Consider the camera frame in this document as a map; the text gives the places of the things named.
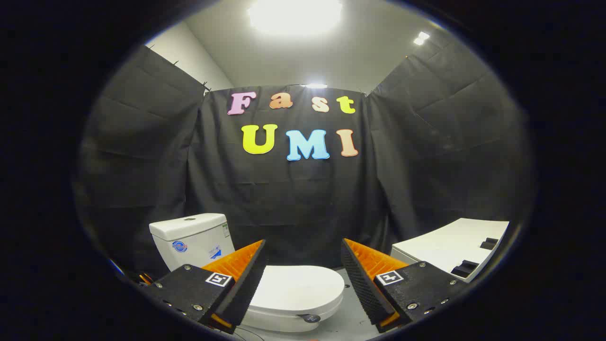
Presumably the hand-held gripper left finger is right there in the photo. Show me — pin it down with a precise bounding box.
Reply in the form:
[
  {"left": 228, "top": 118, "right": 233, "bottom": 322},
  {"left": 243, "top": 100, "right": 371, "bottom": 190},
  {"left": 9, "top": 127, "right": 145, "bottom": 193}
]
[{"left": 142, "top": 239, "right": 267, "bottom": 334}]

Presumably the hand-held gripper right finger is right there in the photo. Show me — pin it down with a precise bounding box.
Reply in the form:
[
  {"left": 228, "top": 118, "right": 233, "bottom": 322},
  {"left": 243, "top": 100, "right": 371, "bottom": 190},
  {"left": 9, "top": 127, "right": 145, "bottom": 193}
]
[{"left": 341, "top": 238, "right": 467, "bottom": 333}]

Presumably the white toilet lid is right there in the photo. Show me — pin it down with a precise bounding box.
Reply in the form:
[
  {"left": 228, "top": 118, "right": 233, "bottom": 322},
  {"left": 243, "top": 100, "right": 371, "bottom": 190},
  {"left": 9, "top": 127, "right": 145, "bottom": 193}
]
[{"left": 246, "top": 265, "right": 345, "bottom": 315}]

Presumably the white drawer cabinet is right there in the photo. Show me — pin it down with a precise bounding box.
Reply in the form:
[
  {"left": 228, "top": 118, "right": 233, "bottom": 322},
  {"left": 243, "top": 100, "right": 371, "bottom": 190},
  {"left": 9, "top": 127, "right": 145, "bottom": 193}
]
[{"left": 391, "top": 218, "right": 510, "bottom": 283}]

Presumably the black backdrop cloth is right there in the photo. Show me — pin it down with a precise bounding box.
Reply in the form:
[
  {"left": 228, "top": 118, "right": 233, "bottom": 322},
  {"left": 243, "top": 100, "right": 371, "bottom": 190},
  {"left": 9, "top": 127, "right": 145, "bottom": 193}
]
[{"left": 73, "top": 45, "right": 535, "bottom": 285}]

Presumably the large ceiling light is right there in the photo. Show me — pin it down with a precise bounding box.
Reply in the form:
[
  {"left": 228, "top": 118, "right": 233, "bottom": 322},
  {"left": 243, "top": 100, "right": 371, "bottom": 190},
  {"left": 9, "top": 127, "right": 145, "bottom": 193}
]
[{"left": 249, "top": 0, "right": 342, "bottom": 36}]

